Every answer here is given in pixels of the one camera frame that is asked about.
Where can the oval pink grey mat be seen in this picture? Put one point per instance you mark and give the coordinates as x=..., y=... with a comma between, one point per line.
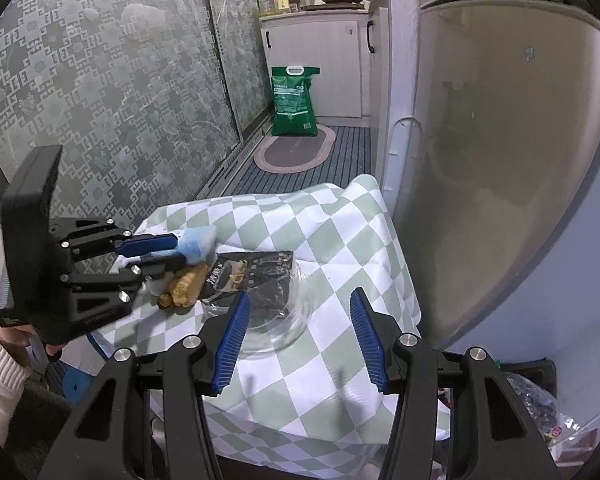
x=292, y=152

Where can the clear plastic bag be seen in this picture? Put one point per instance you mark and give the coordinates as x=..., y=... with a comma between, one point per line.
x=535, y=400

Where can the striped grey floor mat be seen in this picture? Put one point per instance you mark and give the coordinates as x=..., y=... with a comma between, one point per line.
x=347, y=155

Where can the green white checkered tablecloth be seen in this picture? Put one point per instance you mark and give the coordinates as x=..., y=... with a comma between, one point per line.
x=305, y=220

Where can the blue white tissue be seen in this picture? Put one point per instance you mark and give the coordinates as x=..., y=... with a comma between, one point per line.
x=195, y=245

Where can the patterned glass sliding door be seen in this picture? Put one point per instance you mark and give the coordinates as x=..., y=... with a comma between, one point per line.
x=240, y=35
x=105, y=85

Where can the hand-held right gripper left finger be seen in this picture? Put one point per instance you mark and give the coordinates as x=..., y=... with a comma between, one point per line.
x=230, y=342

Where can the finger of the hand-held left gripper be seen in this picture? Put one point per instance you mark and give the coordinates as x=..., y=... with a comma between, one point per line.
x=147, y=244
x=155, y=266

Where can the clear glass bowl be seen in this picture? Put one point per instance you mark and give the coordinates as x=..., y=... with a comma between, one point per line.
x=290, y=332

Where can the green rice bag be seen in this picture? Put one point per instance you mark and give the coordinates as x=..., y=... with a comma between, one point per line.
x=294, y=105

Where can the black snack packet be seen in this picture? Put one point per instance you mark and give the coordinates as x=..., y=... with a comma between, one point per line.
x=260, y=280

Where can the white kitchen cabinet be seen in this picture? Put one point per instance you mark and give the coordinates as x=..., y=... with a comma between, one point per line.
x=320, y=60

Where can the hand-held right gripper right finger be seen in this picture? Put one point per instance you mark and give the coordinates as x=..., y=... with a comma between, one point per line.
x=367, y=345

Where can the person's left hand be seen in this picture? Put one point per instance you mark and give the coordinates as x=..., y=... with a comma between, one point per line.
x=12, y=332

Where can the tall white cabinet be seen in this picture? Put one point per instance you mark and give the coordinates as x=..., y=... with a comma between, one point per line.
x=382, y=85

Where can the grey fridge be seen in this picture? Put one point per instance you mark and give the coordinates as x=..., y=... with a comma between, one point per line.
x=505, y=135

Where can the person's dark clothing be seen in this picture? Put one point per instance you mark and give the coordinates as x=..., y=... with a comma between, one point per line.
x=35, y=425

